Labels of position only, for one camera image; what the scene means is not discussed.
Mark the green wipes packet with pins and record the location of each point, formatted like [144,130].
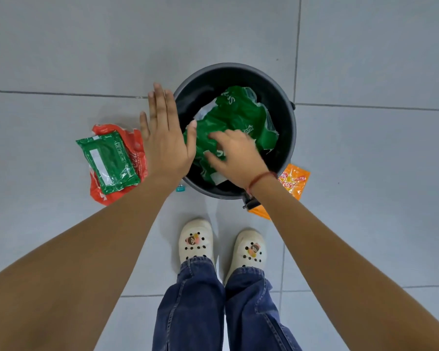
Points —
[109,162]

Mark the white clog shoe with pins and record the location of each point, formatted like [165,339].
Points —
[249,252]
[196,239]

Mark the blue jeans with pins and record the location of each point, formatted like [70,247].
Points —
[205,310]

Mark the person's right forearm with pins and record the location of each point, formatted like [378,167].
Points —
[336,274]

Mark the small teal bottle cap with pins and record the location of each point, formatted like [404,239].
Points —
[180,187]

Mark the person's left little finger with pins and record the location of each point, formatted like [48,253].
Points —
[144,126]

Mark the person's left hand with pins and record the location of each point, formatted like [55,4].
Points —
[164,146]

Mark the person's left thumb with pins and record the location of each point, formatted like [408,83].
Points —
[192,137]

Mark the green plastic bag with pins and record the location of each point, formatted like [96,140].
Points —
[237,113]

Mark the red plastic wrapper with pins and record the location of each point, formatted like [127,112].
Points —
[136,144]

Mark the person's right hand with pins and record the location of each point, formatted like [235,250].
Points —
[239,162]

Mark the person's left middle finger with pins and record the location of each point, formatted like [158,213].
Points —
[161,104]

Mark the person's right thumb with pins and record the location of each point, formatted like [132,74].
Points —
[214,160]

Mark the person's left forearm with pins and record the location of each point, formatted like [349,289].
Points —
[76,266]

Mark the black plastic bucket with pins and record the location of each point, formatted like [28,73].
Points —
[205,84]

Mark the white left clog shoe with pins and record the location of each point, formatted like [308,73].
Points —
[196,239]

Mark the white right clog shoe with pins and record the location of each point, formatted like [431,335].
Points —
[249,252]

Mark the orange snack packet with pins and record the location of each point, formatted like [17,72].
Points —
[296,180]

